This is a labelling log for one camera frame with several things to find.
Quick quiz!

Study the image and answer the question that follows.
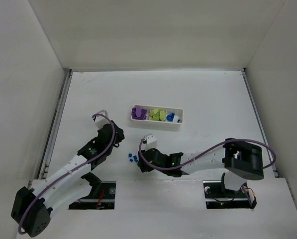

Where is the green square lego brick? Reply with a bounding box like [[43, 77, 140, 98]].
[[150, 114, 156, 121]]

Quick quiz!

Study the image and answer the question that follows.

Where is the purple lego brick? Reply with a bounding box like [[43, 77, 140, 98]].
[[131, 107, 137, 119]]

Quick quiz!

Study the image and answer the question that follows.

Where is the green curved lego piece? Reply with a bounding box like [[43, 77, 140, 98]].
[[155, 114, 164, 121]]

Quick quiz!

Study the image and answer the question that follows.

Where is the blue arch lego piece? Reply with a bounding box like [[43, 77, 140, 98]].
[[166, 113, 175, 122]]

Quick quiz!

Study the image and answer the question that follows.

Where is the green curved lego with studs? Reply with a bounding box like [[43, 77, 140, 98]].
[[160, 110, 167, 121]]

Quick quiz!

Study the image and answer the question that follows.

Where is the purple lego plate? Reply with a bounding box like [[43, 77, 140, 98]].
[[139, 109, 147, 120]]

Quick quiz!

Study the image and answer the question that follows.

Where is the green lego brick with step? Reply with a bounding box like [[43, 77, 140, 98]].
[[150, 108, 160, 115]]

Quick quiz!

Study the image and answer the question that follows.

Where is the purple oval lego piece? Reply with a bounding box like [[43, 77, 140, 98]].
[[136, 106, 142, 119]]

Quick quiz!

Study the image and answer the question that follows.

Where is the pile of small blue legos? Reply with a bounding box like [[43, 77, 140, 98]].
[[128, 153, 138, 162]]

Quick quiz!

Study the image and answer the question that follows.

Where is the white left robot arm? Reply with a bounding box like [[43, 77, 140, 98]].
[[11, 121, 125, 238]]

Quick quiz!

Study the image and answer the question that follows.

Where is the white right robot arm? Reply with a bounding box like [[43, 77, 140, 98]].
[[138, 135, 264, 191]]

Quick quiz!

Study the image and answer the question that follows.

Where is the white divided sorting tray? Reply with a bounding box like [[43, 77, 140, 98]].
[[130, 105, 185, 128]]

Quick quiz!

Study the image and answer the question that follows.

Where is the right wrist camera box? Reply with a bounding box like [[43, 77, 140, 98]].
[[141, 133, 157, 151]]

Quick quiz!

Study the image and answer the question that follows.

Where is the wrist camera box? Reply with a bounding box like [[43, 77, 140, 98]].
[[141, 133, 157, 151], [92, 110, 110, 129]]

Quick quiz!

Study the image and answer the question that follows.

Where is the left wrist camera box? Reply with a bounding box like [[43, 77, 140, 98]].
[[92, 110, 110, 129]]

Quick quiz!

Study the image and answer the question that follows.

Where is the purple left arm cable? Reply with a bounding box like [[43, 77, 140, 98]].
[[18, 113, 115, 235]]

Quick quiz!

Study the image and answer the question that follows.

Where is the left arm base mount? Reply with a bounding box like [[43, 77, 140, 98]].
[[69, 176, 116, 210]]

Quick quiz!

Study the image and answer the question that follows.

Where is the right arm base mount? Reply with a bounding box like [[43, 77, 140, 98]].
[[203, 181, 257, 210]]

